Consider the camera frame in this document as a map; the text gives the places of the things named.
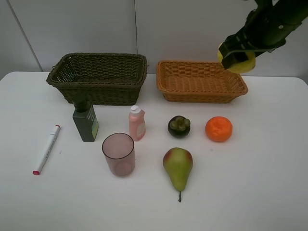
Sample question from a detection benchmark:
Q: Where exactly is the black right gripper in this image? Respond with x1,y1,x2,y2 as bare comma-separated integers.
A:
218,7,304,70

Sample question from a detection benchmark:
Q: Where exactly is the yellow lemon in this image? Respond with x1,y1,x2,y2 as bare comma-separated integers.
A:
218,43,256,74

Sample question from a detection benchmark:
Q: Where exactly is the orange wicker basket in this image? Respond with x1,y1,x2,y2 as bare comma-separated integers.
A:
156,61,248,103

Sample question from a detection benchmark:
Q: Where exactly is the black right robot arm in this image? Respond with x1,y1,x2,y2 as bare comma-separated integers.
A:
218,0,308,69

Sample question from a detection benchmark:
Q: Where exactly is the dark brown wicker basket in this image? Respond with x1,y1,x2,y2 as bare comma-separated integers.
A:
46,53,148,106

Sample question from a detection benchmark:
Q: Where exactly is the pink dish soap bottle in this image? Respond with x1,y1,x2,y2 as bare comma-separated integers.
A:
128,105,146,141

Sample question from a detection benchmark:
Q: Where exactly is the green red pear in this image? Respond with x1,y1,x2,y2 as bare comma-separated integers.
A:
163,147,193,202

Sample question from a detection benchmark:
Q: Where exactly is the dark green pump bottle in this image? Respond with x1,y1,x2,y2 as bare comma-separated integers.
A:
73,93,99,142

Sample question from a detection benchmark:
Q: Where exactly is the pink translucent plastic cup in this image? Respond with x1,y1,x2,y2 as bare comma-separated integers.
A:
102,133,135,177

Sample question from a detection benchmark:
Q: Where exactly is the white marker with pink caps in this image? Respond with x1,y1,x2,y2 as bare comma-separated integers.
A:
32,125,61,176

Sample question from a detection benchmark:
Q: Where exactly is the dark purple mangosteen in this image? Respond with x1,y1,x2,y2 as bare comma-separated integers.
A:
167,115,191,139

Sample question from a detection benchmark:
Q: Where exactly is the orange mandarin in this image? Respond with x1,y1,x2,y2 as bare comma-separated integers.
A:
205,116,233,142

